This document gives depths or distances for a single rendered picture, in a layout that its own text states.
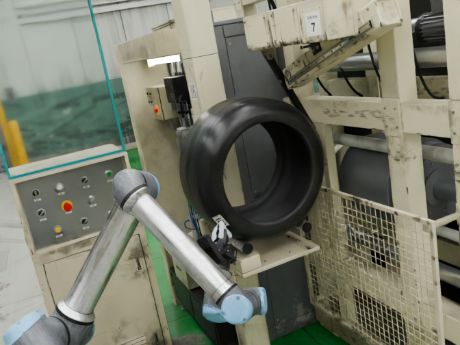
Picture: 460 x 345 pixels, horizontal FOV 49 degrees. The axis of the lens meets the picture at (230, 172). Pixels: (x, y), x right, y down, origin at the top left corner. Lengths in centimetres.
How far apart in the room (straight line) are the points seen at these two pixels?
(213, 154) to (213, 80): 49
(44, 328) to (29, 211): 83
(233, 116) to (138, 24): 939
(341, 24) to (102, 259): 117
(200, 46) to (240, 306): 116
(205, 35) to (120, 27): 893
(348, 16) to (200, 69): 71
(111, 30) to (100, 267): 943
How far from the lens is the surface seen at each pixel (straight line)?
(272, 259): 211
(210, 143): 186
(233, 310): 156
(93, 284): 191
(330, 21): 179
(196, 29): 222
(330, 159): 251
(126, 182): 169
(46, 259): 257
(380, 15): 179
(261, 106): 192
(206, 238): 178
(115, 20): 1110
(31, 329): 184
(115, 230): 185
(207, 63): 223
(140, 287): 271
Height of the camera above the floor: 169
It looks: 14 degrees down
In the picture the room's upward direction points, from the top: 10 degrees counter-clockwise
